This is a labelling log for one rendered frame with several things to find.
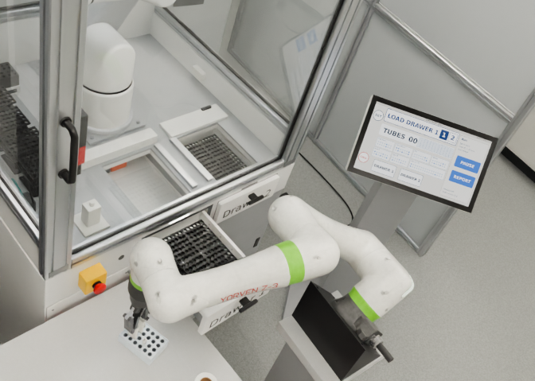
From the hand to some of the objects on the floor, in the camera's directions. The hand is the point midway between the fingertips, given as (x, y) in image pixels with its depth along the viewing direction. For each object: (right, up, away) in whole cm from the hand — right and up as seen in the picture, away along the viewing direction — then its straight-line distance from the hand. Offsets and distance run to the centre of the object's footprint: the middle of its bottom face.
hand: (136, 327), depth 179 cm
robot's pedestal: (+41, -61, +78) cm, 107 cm away
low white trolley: (-24, -67, +47) cm, 85 cm away
